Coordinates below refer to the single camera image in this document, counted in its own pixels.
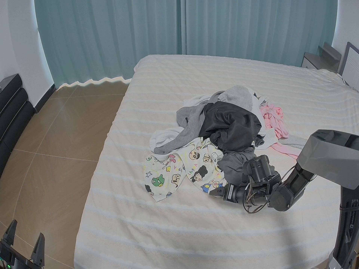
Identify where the pink garment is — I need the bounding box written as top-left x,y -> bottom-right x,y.
259,103 -> 303,159

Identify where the blue-green curtain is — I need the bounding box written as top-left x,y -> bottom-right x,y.
179,0 -> 339,67
34,0 -> 185,87

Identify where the white garment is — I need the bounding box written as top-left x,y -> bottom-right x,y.
149,86 -> 279,154

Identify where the black cabinet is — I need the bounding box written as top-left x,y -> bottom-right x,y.
0,74 -> 35,179

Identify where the grey knitted sweater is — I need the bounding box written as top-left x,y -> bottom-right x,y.
153,85 -> 307,155

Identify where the black garment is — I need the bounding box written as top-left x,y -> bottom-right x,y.
199,101 -> 263,152

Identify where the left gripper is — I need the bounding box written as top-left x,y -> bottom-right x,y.
0,220 -> 45,269

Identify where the dark grey garment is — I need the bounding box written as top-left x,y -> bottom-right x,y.
217,135 -> 265,183

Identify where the grey bedside table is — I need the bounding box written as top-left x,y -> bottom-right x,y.
301,42 -> 342,73

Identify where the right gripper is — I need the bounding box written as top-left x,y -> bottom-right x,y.
210,184 -> 247,205

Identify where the bed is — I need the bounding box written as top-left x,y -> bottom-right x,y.
73,42 -> 359,269

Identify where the white printed pyjama top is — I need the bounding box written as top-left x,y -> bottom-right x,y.
144,137 -> 228,202

